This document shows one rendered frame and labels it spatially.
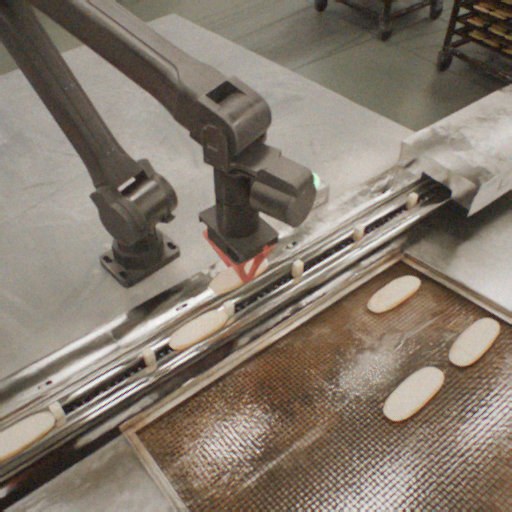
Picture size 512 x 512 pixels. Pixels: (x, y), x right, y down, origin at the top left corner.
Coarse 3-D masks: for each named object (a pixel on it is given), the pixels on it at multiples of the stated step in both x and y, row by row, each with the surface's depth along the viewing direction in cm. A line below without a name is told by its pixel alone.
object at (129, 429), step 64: (320, 320) 79; (384, 320) 77; (448, 320) 76; (192, 384) 71; (256, 384) 71; (320, 384) 70; (384, 384) 69; (256, 448) 64; (320, 448) 63; (384, 448) 62; (448, 448) 61
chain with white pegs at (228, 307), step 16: (432, 192) 106; (352, 240) 97; (272, 288) 90; (224, 304) 83; (240, 304) 87; (144, 352) 77; (160, 352) 81; (112, 384) 78; (80, 400) 75; (64, 416) 73
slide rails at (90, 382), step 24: (408, 192) 105; (408, 216) 100; (336, 240) 96; (360, 240) 96; (288, 264) 92; (240, 288) 88; (288, 288) 88; (240, 312) 85; (168, 336) 82; (120, 360) 79; (168, 360) 79; (72, 384) 76; (96, 384) 76; (120, 384) 76; (48, 408) 74; (0, 432) 71; (48, 432) 71
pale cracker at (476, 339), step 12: (480, 324) 74; (492, 324) 73; (468, 336) 72; (480, 336) 72; (492, 336) 72; (456, 348) 71; (468, 348) 70; (480, 348) 70; (456, 360) 70; (468, 360) 69
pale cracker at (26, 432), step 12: (24, 420) 72; (36, 420) 71; (48, 420) 72; (12, 432) 70; (24, 432) 70; (36, 432) 70; (0, 444) 69; (12, 444) 69; (24, 444) 70; (0, 456) 68
